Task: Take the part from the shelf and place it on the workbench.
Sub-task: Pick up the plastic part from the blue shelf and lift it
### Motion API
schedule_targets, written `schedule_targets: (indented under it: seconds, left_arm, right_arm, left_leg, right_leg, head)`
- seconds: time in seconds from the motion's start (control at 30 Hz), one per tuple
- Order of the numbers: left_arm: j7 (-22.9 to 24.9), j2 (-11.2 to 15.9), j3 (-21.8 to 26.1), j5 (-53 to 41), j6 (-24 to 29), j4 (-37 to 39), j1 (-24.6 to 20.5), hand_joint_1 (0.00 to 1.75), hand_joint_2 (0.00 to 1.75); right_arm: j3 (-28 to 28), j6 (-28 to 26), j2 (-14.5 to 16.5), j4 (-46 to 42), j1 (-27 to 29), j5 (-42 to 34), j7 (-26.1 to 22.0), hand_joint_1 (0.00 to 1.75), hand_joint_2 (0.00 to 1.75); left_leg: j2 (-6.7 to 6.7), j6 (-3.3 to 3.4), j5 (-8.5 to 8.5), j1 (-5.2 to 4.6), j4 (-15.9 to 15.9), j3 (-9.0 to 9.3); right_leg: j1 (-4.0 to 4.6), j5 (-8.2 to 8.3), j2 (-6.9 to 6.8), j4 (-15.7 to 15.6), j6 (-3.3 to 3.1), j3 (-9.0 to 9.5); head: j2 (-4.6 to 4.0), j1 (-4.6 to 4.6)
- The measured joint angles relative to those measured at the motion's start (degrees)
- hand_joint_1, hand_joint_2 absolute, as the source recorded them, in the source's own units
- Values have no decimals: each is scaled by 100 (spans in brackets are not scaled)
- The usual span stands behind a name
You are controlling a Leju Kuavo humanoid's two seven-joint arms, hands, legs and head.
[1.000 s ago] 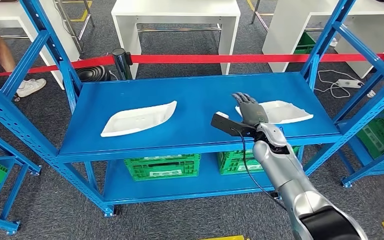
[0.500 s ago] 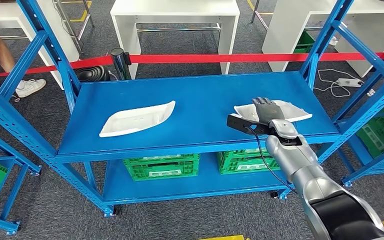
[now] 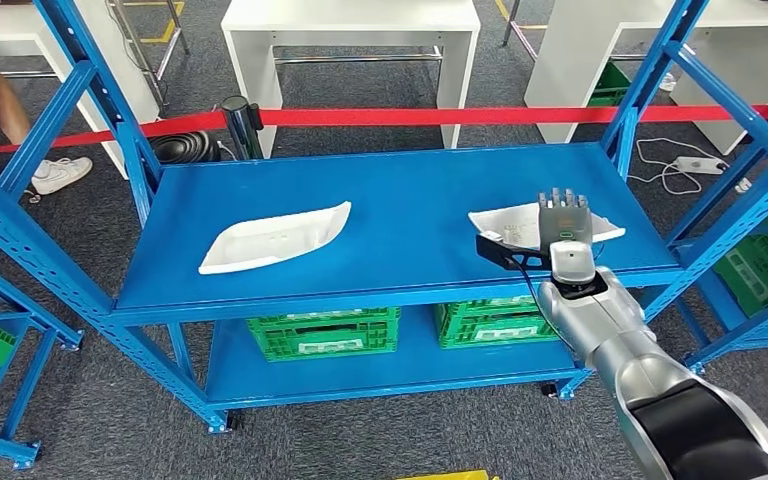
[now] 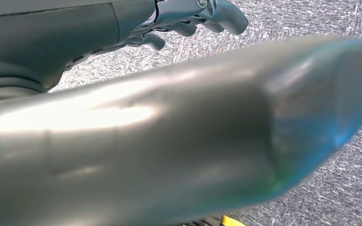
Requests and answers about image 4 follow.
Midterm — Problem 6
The silver robot leg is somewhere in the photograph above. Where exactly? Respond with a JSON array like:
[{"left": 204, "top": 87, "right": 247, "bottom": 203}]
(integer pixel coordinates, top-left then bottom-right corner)
[{"left": 0, "top": 35, "right": 362, "bottom": 226}]

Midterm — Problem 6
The yellow tape square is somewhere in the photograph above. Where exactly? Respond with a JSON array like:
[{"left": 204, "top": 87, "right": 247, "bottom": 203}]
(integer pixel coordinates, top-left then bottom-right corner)
[{"left": 220, "top": 214, "right": 247, "bottom": 226}]

